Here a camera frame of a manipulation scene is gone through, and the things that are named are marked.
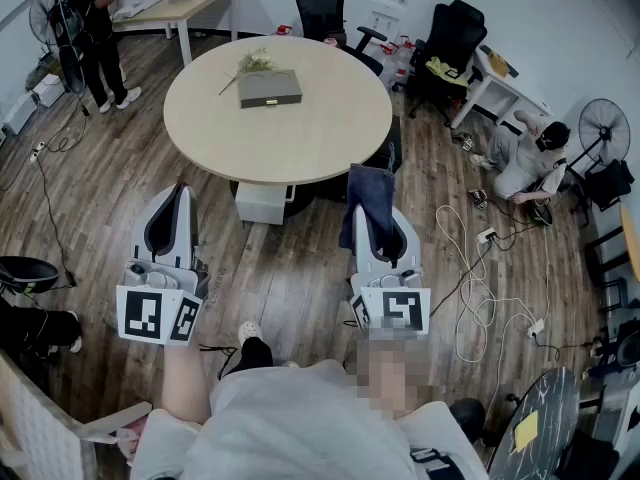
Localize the black marble round table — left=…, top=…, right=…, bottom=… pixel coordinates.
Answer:
left=486, top=366, right=582, bottom=480

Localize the person's white shoe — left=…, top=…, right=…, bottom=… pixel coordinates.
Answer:
left=236, top=319, right=264, bottom=345

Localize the black office chair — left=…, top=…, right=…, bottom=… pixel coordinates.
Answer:
left=292, top=0, right=389, bottom=77
left=391, top=0, right=489, bottom=125

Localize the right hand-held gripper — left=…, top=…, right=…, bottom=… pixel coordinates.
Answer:
left=348, top=203, right=433, bottom=342

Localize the white desk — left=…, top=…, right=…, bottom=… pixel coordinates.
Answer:
left=449, top=43, right=554, bottom=130

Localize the person's grey shirt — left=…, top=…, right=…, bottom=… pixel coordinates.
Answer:
left=129, top=357, right=490, bottom=480

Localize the grey box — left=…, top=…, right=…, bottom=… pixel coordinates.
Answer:
left=236, top=68, right=304, bottom=110

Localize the person's left forearm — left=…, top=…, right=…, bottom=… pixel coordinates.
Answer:
left=159, top=338, right=214, bottom=427

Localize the black round seat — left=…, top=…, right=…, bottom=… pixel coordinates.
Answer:
left=0, top=255, right=61, bottom=295

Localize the black folding chair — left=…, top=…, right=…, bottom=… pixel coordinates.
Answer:
left=582, top=158, right=637, bottom=213

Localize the yellow paper sheet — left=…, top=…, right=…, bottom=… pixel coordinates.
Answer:
left=513, top=408, right=541, bottom=454

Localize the dried flower bunch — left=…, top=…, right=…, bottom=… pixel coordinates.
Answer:
left=217, top=46, right=279, bottom=96

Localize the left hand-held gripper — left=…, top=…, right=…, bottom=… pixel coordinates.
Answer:
left=115, top=183, right=211, bottom=347

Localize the rectangular wooden desk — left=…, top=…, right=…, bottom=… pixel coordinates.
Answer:
left=111, top=0, right=243, bottom=68

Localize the yellow garment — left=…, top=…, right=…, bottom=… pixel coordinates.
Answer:
left=424, top=56, right=472, bottom=90

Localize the person's right forearm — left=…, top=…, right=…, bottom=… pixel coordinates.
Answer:
left=344, top=336, right=434, bottom=420

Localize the black standing fan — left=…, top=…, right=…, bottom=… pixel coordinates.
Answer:
left=27, top=0, right=65, bottom=49
left=567, top=97, right=633, bottom=179

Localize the person's black trouser leg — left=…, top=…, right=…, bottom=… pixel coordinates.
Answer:
left=218, top=336, right=275, bottom=380

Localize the round wooden table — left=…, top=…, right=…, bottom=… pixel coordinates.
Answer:
left=162, top=35, right=394, bottom=227

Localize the black cable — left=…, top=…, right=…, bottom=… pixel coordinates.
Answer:
left=0, top=92, right=89, bottom=289

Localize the blue cloth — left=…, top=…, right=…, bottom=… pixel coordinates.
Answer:
left=338, top=163, right=397, bottom=260

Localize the white perforated panel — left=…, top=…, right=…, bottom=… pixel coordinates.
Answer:
left=0, top=349, right=154, bottom=480

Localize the long white cable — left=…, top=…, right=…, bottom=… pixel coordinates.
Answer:
left=434, top=203, right=550, bottom=365

